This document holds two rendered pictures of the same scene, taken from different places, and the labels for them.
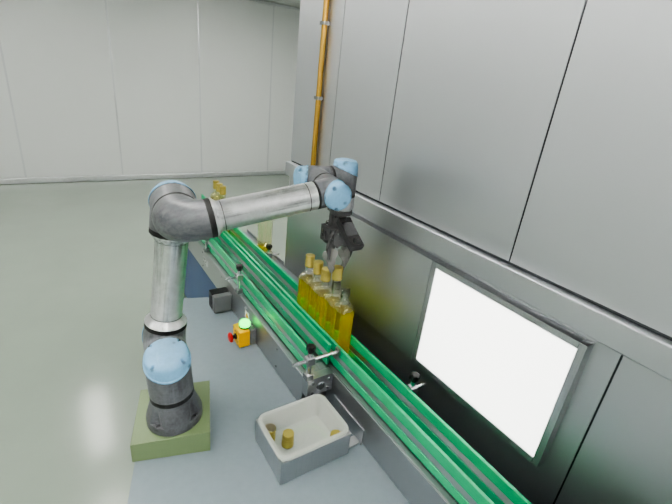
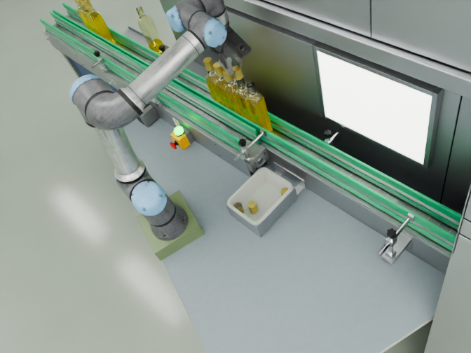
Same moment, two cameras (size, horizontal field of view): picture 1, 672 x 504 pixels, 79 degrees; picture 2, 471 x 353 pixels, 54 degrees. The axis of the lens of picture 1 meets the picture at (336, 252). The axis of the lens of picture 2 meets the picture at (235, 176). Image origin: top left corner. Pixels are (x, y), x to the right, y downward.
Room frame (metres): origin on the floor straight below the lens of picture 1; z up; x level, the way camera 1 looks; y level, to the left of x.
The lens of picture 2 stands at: (-0.15, -0.05, 2.27)
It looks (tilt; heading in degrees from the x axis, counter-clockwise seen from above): 51 degrees down; 8
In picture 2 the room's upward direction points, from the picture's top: 22 degrees counter-clockwise
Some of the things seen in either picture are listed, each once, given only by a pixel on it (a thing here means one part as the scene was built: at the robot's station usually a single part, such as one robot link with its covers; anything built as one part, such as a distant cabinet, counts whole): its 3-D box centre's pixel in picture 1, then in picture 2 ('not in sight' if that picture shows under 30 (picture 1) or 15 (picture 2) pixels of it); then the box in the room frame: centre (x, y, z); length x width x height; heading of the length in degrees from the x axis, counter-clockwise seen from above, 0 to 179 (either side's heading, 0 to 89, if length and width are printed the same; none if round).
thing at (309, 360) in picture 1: (316, 360); (249, 147); (1.04, 0.02, 0.95); 0.17 x 0.03 x 0.12; 125
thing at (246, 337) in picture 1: (243, 334); (181, 138); (1.35, 0.33, 0.79); 0.07 x 0.07 x 0.07; 35
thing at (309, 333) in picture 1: (234, 252); (134, 64); (1.81, 0.49, 0.93); 1.75 x 0.01 x 0.08; 35
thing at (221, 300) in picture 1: (220, 300); (146, 114); (1.58, 0.49, 0.79); 0.08 x 0.08 x 0.08; 35
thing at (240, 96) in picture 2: (331, 320); (248, 107); (1.21, -0.01, 0.99); 0.06 x 0.06 x 0.21; 35
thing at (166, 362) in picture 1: (168, 368); (151, 202); (0.88, 0.42, 0.99); 0.13 x 0.12 x 0.14; 28
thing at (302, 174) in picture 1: (316, 180); (188, 15); (1.16, 0.08, 1.48); 0.11 x 0.11 x 0.08; 28
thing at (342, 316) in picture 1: (340, 329); (258, 113); (1.16, -0.05, 0.99); 0.06 x 0.06 x 0.21; 35
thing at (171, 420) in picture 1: (173, 401); (165, 217); (0.88, 0.41, 0.87); 0.15 x 0.15 x 0.10
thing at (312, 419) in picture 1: (302, 434); (261, 200); (0.89, 0.04, 0.80); 0.22 x 0.17 x 0.09; 125
